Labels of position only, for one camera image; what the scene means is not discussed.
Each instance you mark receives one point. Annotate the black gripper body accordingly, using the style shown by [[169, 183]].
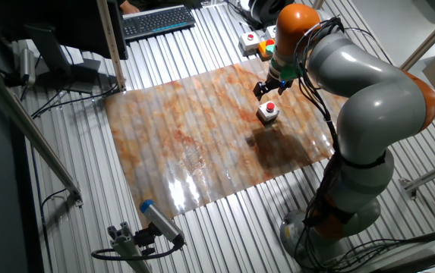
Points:
[[276, 82]]

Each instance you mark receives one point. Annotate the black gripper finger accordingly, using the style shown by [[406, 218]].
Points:
[[285, 85], [260, 91]]

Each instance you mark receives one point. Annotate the grey box red mushroom button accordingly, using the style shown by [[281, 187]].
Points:
[[266, 114]]

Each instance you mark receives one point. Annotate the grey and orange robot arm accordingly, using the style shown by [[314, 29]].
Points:
[[380, 110]]

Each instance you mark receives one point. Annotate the orange box red button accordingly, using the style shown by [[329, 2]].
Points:
[[264, 51]]

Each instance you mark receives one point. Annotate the grey box small red button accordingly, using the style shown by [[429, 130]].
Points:
[[248, 44]]

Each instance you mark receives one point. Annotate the grey box green button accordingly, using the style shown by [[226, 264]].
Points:
[[270, 33]]

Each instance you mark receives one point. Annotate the person's bare hand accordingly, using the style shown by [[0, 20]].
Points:
[[130, 7]]

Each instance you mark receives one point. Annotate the black cylindrical device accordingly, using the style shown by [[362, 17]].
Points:
[[266, 11]]

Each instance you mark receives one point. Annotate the orange marble pattern mat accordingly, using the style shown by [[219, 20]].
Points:
[[186, 144]]

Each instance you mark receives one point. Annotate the black computer keyboard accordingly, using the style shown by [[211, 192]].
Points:
[[156, 21]]

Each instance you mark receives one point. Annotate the black computer monitor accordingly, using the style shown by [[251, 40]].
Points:
[[80, 30]]

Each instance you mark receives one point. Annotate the dark metal beam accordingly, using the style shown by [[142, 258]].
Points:
[[422, 261]]

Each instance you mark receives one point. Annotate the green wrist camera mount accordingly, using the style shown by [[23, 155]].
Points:
[[287, 72]]

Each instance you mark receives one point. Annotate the aluminium frame post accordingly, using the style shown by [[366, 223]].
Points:
[[317, 4], [433, 34]]

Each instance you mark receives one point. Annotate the beige frame post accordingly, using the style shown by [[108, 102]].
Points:
[[111, 45]]

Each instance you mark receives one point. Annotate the silver camera blue cap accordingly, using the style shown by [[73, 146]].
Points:
[[160, 221]]

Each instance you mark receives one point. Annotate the black camera bracket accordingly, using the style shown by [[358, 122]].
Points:
[[143, 239]]

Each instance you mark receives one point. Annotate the aluminium profile camera mount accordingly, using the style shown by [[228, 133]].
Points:
[[126, 246]]

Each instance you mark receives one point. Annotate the silver cylindrical camera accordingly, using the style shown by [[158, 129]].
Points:
[[27, 66]]

